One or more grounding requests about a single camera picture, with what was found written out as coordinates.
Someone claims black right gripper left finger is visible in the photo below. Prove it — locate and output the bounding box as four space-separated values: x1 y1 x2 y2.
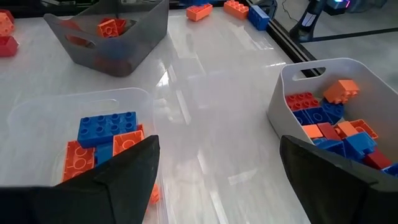
0 135 161 224

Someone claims orange curved block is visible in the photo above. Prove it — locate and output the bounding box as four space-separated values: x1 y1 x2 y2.
96 19 121 39

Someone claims orange medium block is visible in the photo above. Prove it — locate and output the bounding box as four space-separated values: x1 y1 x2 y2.
186 3 214 23

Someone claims grey plastic bin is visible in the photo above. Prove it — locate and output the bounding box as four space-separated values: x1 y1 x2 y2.
43 0 170 78

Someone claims orange small block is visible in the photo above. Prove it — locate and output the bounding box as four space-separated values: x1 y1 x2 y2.
323 79 361 105
335 120 359 139
349 118 379 140
302 124 325 139

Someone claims black stand base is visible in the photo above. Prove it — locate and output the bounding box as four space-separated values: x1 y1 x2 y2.
289 0 351 44

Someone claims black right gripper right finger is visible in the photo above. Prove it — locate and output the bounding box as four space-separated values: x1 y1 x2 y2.
279 135 398 224

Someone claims thin black floor cable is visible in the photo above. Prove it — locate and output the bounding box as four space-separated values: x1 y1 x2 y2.
280 0 300 23

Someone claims white plastic bin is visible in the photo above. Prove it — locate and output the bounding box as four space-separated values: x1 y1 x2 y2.
266 57 398 179

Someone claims red long block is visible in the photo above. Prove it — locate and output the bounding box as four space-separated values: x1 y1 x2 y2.
0 9 15 23

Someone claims clear plastic bin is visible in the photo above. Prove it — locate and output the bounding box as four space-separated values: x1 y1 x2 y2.
7 87 163 224

